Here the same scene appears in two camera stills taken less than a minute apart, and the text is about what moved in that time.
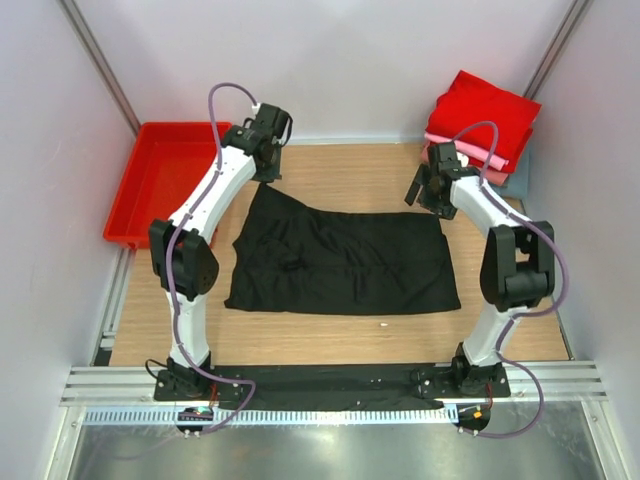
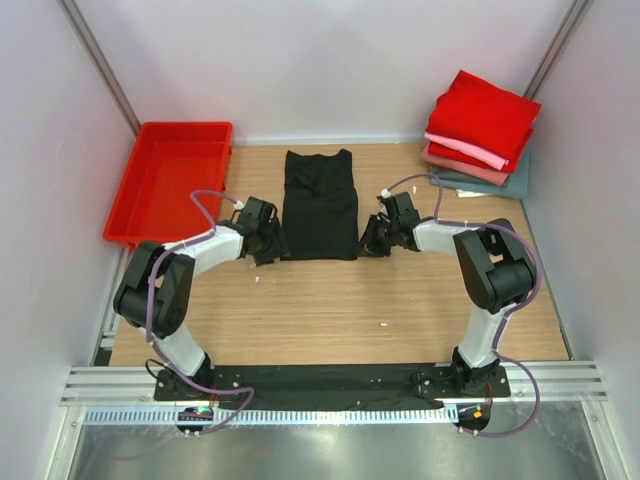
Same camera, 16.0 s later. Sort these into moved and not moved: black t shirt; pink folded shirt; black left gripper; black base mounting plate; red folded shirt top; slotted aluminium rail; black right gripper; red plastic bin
Moved: black right gripper; black t shirt; black left gripper
Not moved: red folded shirt top; pink folded shirt; slotted aluminium rail; red plastic bin; black base mounting plate
